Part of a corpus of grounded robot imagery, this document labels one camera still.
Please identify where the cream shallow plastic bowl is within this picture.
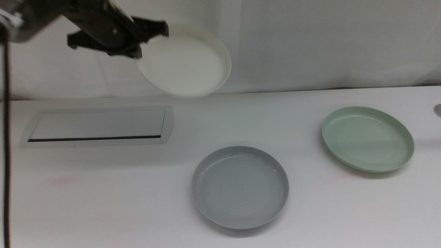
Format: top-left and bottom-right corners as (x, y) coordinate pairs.
(135, 23), (232, 98)

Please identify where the white zip tie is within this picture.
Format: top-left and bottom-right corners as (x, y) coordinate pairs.
(0, 8), (24, 28)

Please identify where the white curtain backdrop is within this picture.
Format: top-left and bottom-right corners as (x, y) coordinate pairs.
(0, 0), (441, 101)

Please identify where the grey shallow plastic bowl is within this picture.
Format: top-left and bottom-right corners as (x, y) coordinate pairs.
(191, 145), (289, 230)

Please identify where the green shallow plastic bowl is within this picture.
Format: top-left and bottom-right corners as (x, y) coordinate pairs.
(321, 105), (415, 174)

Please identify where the silver rectangular desk cable hatch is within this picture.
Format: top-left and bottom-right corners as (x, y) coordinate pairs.
(19, 105), (175, 149)

